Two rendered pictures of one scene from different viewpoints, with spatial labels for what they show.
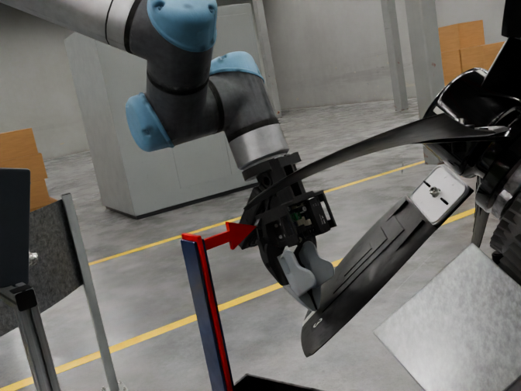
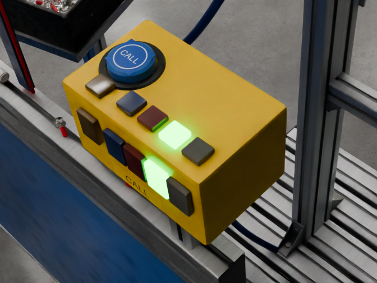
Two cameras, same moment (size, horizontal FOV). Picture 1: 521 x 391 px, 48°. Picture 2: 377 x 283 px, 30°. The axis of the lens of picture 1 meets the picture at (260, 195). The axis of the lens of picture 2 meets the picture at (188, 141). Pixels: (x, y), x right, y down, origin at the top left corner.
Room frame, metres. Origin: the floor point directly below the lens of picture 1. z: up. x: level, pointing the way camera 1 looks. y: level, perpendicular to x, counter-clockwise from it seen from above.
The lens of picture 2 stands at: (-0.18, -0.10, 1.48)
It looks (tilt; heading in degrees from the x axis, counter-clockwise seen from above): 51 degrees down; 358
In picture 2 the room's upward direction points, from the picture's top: 8 degrees counter-clockwise
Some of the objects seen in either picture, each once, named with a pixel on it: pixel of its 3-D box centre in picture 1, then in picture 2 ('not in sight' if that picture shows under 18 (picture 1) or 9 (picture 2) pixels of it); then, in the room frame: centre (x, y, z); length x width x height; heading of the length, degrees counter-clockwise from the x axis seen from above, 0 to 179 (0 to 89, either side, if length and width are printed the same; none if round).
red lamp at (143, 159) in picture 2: not in sight; (136, 163); (0.16, -0.07, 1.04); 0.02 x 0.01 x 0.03; 37
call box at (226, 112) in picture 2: not in sight; (176, 132); (0.20, -0.11, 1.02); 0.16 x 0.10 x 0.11; 37
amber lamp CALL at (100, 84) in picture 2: not in sight; (100, 86); (0.22, -0.05, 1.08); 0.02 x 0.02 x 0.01; 37
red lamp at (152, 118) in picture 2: not in sight; (152, 118); (0.17, -0.09, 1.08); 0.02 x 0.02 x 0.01; 37
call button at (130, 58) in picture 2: not in sight; (131, 62); (0.24, -0.08, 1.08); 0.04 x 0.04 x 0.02
